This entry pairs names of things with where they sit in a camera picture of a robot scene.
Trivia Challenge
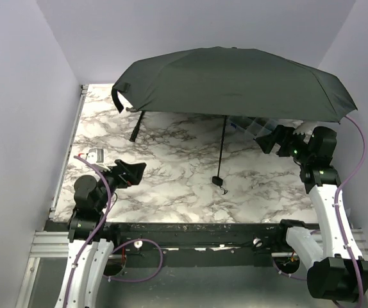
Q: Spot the black folding umbrella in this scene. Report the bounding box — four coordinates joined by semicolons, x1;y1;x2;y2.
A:
111;46;358;196

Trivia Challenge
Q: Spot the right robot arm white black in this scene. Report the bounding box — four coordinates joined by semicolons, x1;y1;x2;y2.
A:
256;125;368;304

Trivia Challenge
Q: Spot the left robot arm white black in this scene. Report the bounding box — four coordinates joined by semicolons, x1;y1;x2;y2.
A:
55;156;146;307

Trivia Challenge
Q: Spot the black claw hammer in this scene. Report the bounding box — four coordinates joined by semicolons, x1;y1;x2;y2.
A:
126;107;146;142

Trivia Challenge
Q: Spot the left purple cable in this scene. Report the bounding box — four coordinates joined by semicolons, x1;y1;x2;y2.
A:
62;155;164;308

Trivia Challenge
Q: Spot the purple cable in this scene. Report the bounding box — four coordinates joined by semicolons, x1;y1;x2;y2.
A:
62;155;164;308
272;115;368;308

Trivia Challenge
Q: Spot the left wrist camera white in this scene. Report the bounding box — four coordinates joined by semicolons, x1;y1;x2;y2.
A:
77;148;110;171

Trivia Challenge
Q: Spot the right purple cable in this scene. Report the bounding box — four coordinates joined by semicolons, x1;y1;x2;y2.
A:
272;115;368;308

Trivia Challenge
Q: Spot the aluminium frame rail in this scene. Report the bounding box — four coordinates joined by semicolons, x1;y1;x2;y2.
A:
15;231;68;307

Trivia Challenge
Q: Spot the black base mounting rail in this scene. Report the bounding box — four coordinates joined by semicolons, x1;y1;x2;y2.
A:
44;219;316;269

